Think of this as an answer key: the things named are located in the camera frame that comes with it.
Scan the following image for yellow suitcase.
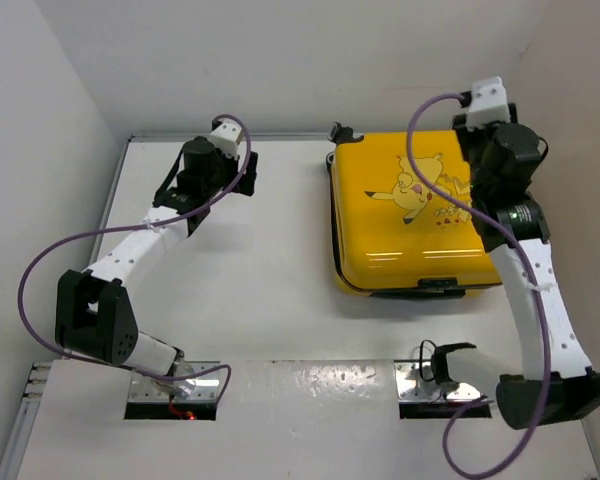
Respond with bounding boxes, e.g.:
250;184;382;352
326;123;501;300

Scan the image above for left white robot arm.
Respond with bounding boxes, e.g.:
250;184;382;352
55;114;258;383

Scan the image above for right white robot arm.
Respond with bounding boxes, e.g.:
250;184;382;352
431;77;600;430

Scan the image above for white front panel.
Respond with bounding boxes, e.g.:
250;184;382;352
16;356;600;480

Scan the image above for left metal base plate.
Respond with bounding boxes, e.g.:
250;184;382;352
128;360;221;404

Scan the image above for metal base plate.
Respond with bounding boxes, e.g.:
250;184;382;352
128;360;221;404
394;360;481;404

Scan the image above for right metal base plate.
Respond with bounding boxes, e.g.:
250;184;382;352
394;360;481;404

